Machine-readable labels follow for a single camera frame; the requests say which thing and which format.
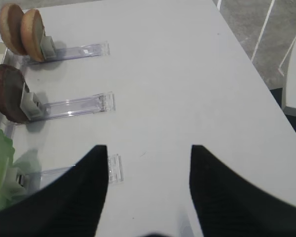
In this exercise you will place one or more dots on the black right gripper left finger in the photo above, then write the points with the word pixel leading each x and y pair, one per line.
pixel 71 206

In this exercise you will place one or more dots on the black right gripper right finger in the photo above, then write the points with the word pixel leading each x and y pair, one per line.
pixel 229 206

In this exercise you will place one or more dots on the clear lettuce holder track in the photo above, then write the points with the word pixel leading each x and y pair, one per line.
pixel 19 183

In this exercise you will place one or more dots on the standing brown meat patty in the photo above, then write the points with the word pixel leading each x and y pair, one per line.
pixel 12 83

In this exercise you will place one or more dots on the clear patty holder track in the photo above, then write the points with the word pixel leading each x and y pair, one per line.
pixel 36 111

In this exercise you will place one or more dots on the clear right bun holder track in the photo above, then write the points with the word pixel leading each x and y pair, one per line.
pixel 53 54

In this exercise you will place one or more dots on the bun half right front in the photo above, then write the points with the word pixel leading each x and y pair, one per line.
pixel 32 31

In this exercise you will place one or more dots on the sesame bun top rear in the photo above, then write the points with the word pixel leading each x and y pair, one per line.
pixel 11 16

